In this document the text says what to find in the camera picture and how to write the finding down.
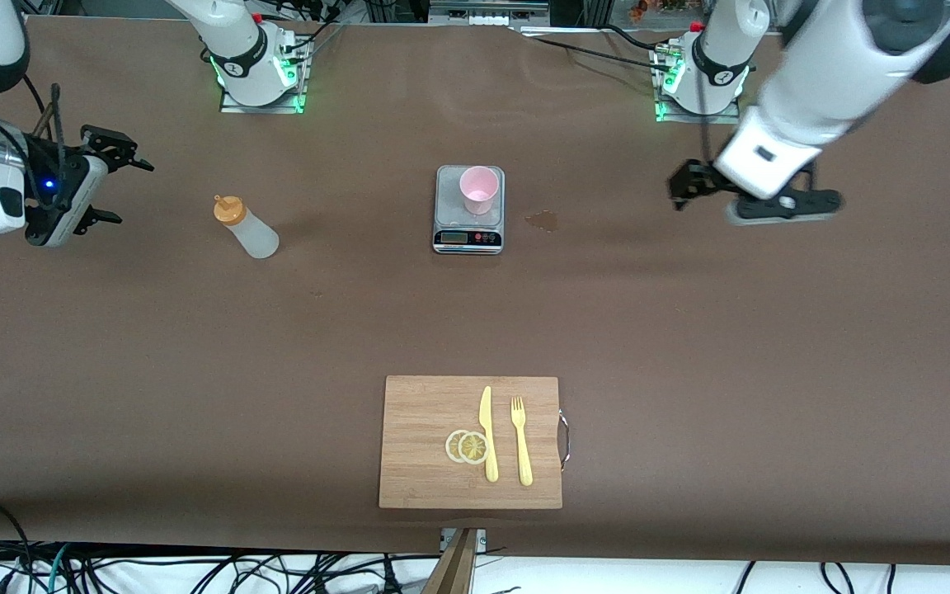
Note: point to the silver digital kitchen scale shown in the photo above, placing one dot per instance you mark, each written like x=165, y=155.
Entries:
x=468, y=239

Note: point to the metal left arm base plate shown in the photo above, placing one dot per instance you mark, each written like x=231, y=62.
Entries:
x=669, y=111

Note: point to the pink plastic cup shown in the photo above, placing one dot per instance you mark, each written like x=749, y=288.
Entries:
x=479, y=194

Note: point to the clear sauce bottle orange cap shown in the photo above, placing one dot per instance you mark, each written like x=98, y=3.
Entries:
x=252, y=235

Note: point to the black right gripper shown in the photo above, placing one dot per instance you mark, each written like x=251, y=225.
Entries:
x=77, y=159

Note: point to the brown table cover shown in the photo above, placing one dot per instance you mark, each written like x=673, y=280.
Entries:
x=195, y=371

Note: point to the white power strip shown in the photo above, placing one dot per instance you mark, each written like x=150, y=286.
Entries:
x=487, y=18

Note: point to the yellow plastic knife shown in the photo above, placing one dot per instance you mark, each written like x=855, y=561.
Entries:
x=489, y=445

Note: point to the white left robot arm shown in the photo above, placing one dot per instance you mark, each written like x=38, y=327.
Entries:
x=821, y=74

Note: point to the wooden beam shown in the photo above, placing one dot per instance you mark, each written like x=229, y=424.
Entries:
x=454, y=569

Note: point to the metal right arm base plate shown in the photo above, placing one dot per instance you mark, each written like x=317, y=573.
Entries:
x=269, y=107

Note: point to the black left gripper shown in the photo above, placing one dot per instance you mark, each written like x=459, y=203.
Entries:
x=696, y=179

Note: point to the lemon slice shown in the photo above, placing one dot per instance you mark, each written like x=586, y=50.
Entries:
x=451, y=446
x=473, y=448

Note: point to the yellow plastic fork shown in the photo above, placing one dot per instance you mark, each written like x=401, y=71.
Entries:
x=523, y=454

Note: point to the small metal bracket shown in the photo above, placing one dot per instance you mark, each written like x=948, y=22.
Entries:
x=482, y=540

